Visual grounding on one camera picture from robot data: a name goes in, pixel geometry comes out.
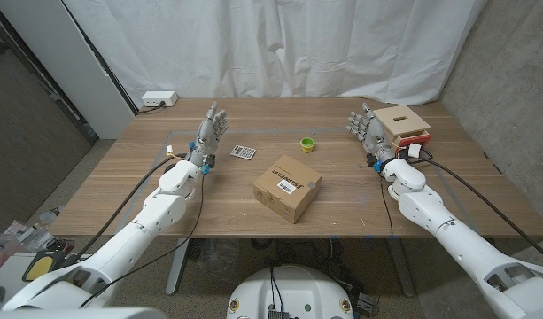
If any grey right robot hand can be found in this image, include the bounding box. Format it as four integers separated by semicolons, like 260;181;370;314
345;102;397;166

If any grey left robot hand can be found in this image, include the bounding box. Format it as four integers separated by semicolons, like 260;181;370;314
187;100;230;168

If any wooden slotted box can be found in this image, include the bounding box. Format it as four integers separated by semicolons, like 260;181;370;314
370;105;431;150

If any small grey calculator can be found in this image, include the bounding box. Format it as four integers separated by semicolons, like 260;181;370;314
229;144;258;161

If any brown cardboard packing box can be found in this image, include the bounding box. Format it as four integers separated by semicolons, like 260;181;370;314
252;153;323;225

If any white power strip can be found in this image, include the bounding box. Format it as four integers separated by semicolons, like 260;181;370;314
141;90;179;108

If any white fabric curtain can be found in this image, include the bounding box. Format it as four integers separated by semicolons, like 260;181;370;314
62;0;489;106

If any grey metal table leg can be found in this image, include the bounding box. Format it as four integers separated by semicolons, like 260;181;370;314
165;237;191;296
387;237;416;299

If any white leaning panel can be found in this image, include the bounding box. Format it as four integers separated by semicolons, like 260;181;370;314
0;0;136;141

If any grey floor power adapter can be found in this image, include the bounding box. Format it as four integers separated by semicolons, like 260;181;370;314
356;292;379;316

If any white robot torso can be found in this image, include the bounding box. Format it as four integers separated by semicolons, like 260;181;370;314
226;264;355;319

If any yellow black pendant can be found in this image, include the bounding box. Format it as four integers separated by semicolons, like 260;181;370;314
21;250;66;283

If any red drawer with black handle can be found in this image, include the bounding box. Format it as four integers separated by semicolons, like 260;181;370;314
392;131;434;165

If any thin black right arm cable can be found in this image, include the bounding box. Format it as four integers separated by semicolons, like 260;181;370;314
379;175;395;240

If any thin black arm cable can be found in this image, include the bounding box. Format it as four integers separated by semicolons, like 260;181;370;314
379;175;395;240
78;170;206;309

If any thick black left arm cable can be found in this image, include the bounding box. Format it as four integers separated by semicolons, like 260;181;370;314
66;152;188;267

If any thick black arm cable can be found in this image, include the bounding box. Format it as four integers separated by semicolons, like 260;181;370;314
66;152;188;267
421;157;543;265

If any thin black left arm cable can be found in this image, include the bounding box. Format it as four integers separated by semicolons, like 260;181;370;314
78;170;206;309

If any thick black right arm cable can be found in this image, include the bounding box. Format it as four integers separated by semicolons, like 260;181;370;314
421;157;543;265

